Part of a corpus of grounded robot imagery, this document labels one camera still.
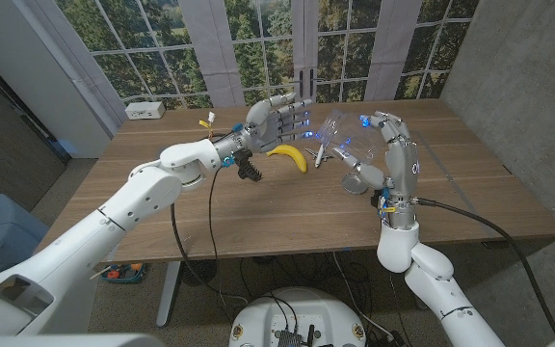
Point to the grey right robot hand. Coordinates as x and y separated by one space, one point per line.
403 168

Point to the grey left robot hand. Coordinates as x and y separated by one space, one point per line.
270 125

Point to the clear plastic jar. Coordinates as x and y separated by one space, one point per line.
350 135

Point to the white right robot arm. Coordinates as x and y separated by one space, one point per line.
431 270

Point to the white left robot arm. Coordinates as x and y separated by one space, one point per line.
147 193

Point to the yellow banana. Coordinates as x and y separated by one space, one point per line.
293 154

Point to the white toy airplane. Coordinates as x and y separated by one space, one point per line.
319 156

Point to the black hair claw clip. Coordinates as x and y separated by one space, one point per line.
253 173

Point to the printed window backdrop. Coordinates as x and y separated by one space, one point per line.
258 48

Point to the white power strip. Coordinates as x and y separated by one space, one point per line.
145 111

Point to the black round fan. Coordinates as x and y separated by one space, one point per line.
199 272

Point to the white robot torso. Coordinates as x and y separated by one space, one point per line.
301 313

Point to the white table leg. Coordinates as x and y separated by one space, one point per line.
167 294

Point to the teal tray with tools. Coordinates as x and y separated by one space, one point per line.
128 274

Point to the blue grey seat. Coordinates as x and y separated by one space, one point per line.
3 231

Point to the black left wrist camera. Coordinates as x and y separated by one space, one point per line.
243 156

